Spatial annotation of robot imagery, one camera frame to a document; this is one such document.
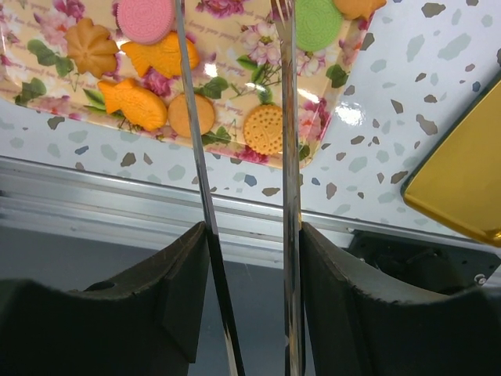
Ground green sandwich cookie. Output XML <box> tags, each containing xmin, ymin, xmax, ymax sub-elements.
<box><xmin>295</xmin><ymin>0</ymin><xmax>344</xmax><ymax>52</ymax></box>

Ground metal tongs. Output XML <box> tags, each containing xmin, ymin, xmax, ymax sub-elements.
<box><xmin>175</xmin><ymin>1</ymin><xmax>305</xmax><ymax>375</ymax></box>

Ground floral serving tray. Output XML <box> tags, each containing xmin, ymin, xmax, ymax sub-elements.
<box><xmin>1</xmin><ymin>1</ymin><xmax>372</xmax><ymax>167</ymax></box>

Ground dotted round cookie bottom-right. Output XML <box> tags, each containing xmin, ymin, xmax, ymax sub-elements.
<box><xmin>243</xmin><ymin>104</ymin><xmax>283</xmax><ymax>155</ymax></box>

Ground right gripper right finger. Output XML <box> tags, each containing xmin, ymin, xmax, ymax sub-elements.
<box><xmin>300</xmin><ymin>223</ymin><xmax>500</xmax><ymax>375</ymax></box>

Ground plain round orange cookie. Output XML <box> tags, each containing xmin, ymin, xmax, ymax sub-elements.
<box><xmin>168</xmin><ymin>94</ymin><xmax>215</xmax><ymax>138</ymax></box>

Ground gold tin lid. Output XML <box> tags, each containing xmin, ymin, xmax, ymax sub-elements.
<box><xmin>401</xmin><ymin>74</ymin><xmax>500</xmax><ymax>248</ymax></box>

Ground swirl butter cookie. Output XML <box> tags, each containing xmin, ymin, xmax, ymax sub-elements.
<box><xmin>64</xmin><ymin>18</ymin><xmax>119</xmax><ymax>78</ymax></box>
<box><xmin>333</xmin><ymin>0</ymin><xmax>387</xmax><ymax>20</ymax></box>

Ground pink sandwich cookie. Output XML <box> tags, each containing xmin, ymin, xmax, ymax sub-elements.
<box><xmin>116</xmin><ymin>0</ymin><xmax>175</xmax><ymax>45</ymax></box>

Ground aluminium frame rail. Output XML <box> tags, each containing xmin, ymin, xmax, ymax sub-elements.
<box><xmin>0</xmin><ymin>154</ymin><xmax>482</xmax><ymax>271</ymax></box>

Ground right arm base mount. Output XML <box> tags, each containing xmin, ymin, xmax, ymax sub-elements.
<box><xmin>348</xmin><ymin>231</ymin><xmax>500</xmax><ymax>295</ymax></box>

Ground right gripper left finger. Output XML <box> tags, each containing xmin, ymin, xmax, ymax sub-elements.
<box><xmin>1</xmin><ymin>222</ymin><xmax>207</xmax><ymax>375</ymax></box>

